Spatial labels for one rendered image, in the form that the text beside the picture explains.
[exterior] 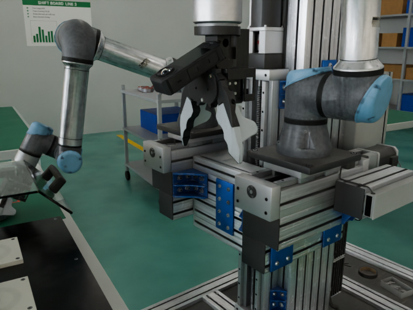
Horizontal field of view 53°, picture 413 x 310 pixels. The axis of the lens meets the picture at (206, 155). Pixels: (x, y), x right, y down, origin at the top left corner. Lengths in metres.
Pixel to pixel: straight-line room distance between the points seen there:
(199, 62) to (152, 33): 6.14
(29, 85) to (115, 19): 1.57
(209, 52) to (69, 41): 0.80
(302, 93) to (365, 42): 0.19
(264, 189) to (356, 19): 0.44
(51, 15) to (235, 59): 5.74
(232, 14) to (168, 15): 6.25
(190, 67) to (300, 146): 0.56
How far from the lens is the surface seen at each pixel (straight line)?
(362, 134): 1.56
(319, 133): 1.11
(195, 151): 1.46
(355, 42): 1.02
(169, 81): 0.58
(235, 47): 0.66
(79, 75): 1.35
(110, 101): 6.56
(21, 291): 1.07
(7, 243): 1.31
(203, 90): 0.64
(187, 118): 0.69
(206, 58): 0.61
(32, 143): 1.50
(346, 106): 1.03
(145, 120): 3.92
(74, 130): 1.37
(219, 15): 0.62
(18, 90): 6.29
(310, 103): 1.08
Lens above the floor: 1.33
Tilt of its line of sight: 15 degrees down
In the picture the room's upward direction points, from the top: straight up
